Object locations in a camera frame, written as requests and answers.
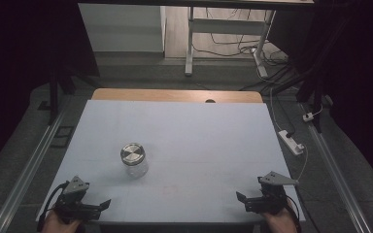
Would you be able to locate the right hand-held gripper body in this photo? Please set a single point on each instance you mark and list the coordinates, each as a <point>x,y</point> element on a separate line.
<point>272,194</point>

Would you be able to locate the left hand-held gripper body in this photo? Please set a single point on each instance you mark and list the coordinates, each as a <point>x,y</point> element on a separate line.
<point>74,199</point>

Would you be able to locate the clear glass jar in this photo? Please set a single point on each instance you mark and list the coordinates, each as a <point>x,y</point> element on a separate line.
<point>135,165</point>

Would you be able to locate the round silver metal lid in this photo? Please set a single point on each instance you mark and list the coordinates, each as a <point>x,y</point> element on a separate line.
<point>132,153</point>

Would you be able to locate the person's right hand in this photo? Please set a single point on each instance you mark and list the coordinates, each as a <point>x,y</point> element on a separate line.
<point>280,221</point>

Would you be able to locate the person's left hand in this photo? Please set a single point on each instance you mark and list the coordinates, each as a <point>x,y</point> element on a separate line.
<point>55,224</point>

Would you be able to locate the white power strip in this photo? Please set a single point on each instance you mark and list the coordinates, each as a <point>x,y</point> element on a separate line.
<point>290,141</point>

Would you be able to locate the pale blue table mat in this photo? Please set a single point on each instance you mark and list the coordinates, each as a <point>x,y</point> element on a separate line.
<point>181,139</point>

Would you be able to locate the small white adapter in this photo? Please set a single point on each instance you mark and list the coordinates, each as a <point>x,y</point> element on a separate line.
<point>308,116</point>

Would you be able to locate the black metal stand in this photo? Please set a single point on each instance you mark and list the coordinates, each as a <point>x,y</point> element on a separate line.
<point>53,93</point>
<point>317,93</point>

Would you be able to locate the wooden table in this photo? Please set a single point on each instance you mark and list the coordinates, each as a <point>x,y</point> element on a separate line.
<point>175,95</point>

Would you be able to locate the dark curtain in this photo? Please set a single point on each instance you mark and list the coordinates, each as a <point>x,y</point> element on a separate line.
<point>359,81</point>
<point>19,48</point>

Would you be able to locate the aluminium floor rail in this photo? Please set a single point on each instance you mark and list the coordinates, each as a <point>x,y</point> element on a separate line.
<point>336,174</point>
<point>29,170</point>

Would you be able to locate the black rectangular floor frame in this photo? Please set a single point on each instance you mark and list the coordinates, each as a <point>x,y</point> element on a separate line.
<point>63,136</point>

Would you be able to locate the white desk frame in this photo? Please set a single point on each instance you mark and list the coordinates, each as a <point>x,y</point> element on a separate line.
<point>192,27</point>

